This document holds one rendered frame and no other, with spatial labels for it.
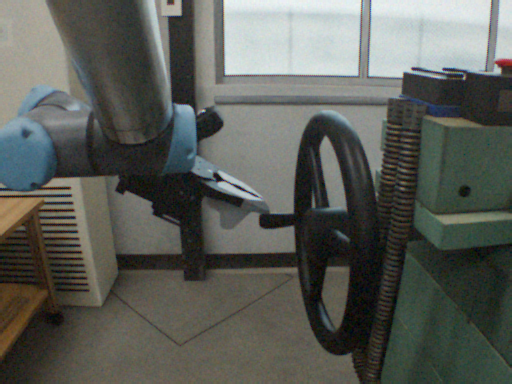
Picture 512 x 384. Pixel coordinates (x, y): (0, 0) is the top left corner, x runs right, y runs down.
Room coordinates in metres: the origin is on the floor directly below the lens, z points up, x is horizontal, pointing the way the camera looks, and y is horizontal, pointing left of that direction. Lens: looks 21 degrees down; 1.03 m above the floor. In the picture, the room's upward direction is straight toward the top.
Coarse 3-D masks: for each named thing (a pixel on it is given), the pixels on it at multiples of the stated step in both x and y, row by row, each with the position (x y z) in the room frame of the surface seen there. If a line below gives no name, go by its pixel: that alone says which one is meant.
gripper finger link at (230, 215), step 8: (224, 184) 0.54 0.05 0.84; (240, 192) 0.54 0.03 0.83; (208, 200) 0.53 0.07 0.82; (216, 200) 0.53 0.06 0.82; (248, 200) 0.53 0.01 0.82; (256, 200) 0.54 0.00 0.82; (216, 208) 0.53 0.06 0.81; (224, 208) 0.53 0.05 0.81; (232, 208) 0.53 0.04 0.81; (240, 208) 0.53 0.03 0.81; (248, 208) 0.53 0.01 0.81; (256, 208) 0.54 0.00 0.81; (264, 208) 0.55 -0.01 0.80; (224, 216) 0.53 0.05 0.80; (232, 216) 0.53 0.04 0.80; (240, 216) 0.54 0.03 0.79; (224, 224) 0.53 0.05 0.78; (232, 224) 0.54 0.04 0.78
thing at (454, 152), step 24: (432, 120) 0.39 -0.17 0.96; (456, 120) 0.39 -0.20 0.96; (432, 144) 0.38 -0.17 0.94; (456, 144) 0.36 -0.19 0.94; (480, 144) 0.37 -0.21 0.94; (504, 144) 0.37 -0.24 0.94; (432, 168) 0.38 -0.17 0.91; (456, 168) 0.36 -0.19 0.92; (480, 168) 0.37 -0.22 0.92; (504, 168) 0.37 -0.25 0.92; (432, 192) 0.37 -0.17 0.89; (456, 192) 0.36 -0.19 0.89; (480, 192) 0.37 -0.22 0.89; (504, 192) 0.37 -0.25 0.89
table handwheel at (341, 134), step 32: (320, 128) 0.45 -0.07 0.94; (352, 128) 0.41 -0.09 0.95; (320, 160) 0.52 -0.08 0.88; (352, 160) 0.36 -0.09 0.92; (320, 192) 0.48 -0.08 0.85; (352, 192) 0.34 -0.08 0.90; (320, 224) 0.43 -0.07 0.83; (352, 224) 0.33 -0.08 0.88; (320, 256) 0.43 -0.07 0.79; (352, 256) 0.32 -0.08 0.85; (320, 288) 0.47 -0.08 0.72; (352, 288) 0.31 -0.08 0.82; (320, 320) 0.43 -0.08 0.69; (352, 320) 0.31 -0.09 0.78
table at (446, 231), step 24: (384, 120) 0.73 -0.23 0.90; (384, 144) 0.72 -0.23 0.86; (432, 216) 0.36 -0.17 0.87; (456, 216) 0.36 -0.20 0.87; (480, 216) 0.36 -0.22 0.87; (504, 216) 0.36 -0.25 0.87; (432, 240) 0.36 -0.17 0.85; (456, 240) 0.34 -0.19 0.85; (480, 240) 0.35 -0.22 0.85; (504, 240) 0.35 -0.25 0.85
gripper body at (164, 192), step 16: (128, 176) 0.51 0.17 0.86; (144, 176) 0.53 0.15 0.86; (160, 176) 0.53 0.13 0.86; (176, 176) 0.52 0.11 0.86; (208, 176) 0.52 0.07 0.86; (144, 192) 0.52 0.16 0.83; (160, 192) 0.53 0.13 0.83; (176, 192) 0.51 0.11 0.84; (192, 192) 0.52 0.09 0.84; (160, 208) 0.51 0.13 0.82; (176, 208) 0.51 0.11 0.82; (192, 208) 0.52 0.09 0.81; (176, 224) 0.51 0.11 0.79
